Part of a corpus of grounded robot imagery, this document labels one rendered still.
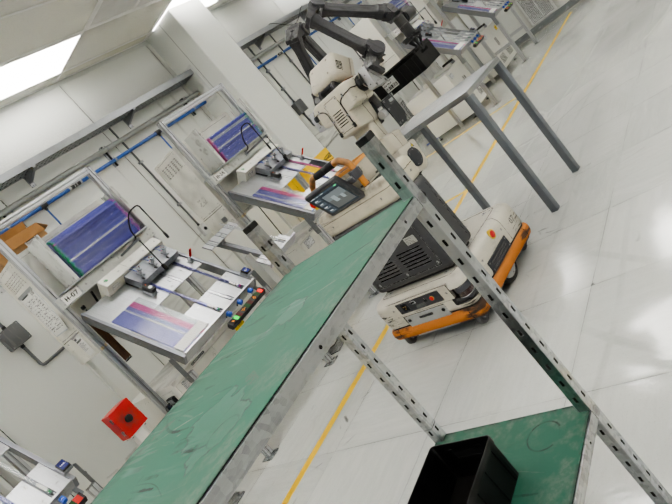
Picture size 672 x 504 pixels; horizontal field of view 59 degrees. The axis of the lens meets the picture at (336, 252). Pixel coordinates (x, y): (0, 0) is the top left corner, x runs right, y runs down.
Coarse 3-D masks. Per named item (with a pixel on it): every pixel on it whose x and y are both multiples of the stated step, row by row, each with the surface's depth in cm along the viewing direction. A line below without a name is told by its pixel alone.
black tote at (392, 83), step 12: (420, 48) 301; (432, 48) 307; (408, 60) 301; (420, 60) 298; (432, 60) 304; (396, 72) 309; (408, 72) 306; (420, 72) 302; (384, 84) 318; (396, 84) 314; (384, 96) 323
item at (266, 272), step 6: (246, 258) 381; (252, 258) 379; (252, 264) 382; (258, 264) 380; (258, 270) 383; (264, 270) 381; (270, 270) 384; (264, 276) 384; (270, 276) 382; (276, 276) 386; (270, 282) 384; (276, 282) 383; (336, 342) 395; (342, 342) 386; (330, 348) 394; (336, 348) 385
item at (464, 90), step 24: (480, 72) 322; (504, 72) 328; (456, 96) 312; (432, 120) 323; (480, 120) 307; (432, 144) 383; (504, 144) 308; (552, 144) 340; (456, 168) 385; (528, 168) 312; (576, 168) 341
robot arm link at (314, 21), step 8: (312, 8) 289; (312, 16) 288; (320, 16) 289; (312, 24) 289; (320, 24) 288; (328, 24) 288; (328, 32) 289; (336, 32) 287; (344, 32) 288; (344, 40) 288; (352, 40) 287; (360, 40) 287; (368, 40) 285; (376, 40) 286; (352, 48) 291; (360, 48) 288; (368, 48) 286; (376, 48) 284; (384, 48) 285; (376, 56) 286
